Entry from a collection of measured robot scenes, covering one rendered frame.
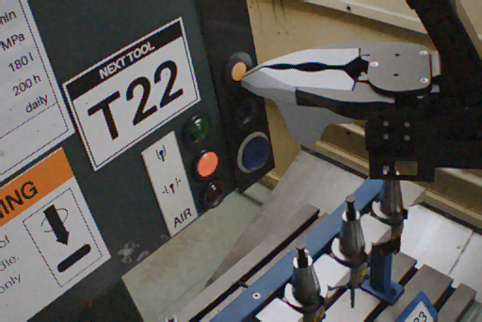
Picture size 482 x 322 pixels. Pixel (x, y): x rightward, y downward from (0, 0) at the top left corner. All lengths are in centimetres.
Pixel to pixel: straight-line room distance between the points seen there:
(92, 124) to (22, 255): 10
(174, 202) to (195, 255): 138
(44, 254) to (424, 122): 28
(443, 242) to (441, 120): 104
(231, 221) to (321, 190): 41
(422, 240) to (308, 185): 39
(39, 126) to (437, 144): 28
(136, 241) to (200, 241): 142
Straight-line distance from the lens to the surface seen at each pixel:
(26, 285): 41
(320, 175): 163
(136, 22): 37
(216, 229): 189
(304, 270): 79
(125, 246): 44
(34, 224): 38
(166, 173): 43
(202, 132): 43
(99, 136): 38
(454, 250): 144
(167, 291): 175
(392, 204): 93
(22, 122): 35
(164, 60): 39
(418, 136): 41
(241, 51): 44
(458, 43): 38
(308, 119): 43
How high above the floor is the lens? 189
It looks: 38 degrees down
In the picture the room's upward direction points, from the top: 12 degrees counter-clockwise
